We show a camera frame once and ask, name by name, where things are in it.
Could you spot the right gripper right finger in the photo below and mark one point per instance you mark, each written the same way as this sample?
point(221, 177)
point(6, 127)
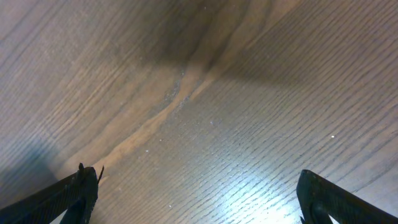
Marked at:
point(321, 201)

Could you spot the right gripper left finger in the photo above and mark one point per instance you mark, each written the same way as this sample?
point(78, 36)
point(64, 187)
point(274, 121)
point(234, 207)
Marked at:
point(74, 197)

